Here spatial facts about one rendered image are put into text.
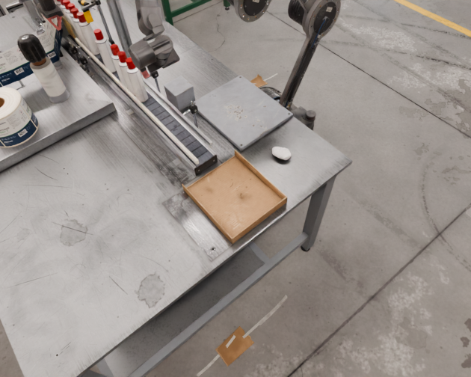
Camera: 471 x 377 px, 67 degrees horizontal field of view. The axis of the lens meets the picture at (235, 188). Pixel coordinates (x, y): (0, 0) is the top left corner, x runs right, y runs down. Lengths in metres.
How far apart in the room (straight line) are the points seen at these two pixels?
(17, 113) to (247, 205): 0.97
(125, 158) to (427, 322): 1.71
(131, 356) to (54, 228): 0.71
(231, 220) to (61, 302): 0.62
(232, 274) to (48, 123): 1.11
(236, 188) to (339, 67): 2.15
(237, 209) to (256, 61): 2.18
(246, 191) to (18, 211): 0.87
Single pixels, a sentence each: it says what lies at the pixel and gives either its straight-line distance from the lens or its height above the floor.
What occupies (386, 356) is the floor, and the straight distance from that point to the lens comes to 2.08.
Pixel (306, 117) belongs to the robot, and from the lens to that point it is 2.37.
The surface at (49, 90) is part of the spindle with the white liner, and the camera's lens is 1.79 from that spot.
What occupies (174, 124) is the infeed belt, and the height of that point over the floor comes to 0.88.
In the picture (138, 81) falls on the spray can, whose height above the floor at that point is 0.99.
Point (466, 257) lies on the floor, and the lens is 2.45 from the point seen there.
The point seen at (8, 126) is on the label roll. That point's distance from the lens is 1.66.
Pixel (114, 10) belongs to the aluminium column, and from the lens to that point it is 1.91.
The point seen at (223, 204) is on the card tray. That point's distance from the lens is 1.31.
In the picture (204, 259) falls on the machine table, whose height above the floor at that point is 0.83.
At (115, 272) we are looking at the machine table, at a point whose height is 0.83.
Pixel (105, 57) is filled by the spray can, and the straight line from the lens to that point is 1.84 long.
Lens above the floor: 1.95
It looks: 56 degrees down
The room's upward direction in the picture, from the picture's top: 4 degrees counter-clockwise
